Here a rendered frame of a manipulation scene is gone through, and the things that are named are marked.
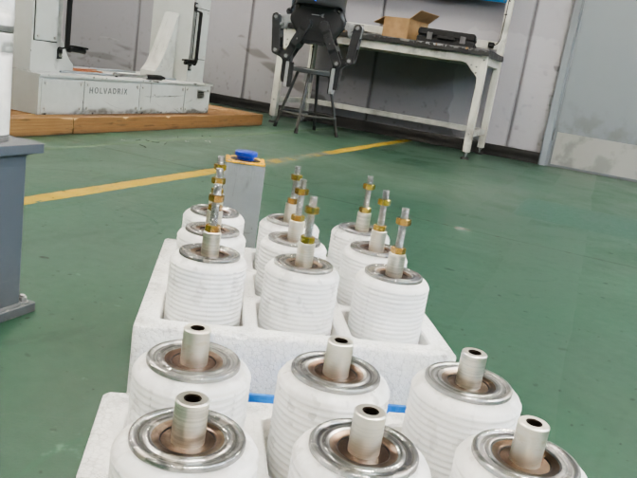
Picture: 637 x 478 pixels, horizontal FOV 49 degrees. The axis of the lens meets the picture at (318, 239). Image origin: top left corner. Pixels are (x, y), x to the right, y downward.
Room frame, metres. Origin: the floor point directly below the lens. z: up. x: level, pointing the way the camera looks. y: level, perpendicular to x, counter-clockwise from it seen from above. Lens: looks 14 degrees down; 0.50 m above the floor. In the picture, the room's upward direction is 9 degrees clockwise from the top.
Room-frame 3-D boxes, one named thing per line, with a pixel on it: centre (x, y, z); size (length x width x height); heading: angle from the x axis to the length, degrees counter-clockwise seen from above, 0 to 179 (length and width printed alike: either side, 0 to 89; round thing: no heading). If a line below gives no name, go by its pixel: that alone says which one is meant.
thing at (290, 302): (0.85, 0.01, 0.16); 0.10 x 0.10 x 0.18
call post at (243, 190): (1.24, 0.15, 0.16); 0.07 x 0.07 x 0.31; 9
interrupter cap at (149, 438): (0.41, 0.06, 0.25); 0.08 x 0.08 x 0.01
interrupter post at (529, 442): (0.45, -0.17, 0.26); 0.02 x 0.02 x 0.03
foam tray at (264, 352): (0.97, 0.03, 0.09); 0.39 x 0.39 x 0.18; 9
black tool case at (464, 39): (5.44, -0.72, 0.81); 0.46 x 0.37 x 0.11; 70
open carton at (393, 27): (5.65, -0.41, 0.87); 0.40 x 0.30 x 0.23; 56
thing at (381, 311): (0.87, -0.10, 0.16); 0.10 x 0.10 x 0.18
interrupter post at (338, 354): (0.55, -0.03, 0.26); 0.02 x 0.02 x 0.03
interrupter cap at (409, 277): (0.87, -0.10, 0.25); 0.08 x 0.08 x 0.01
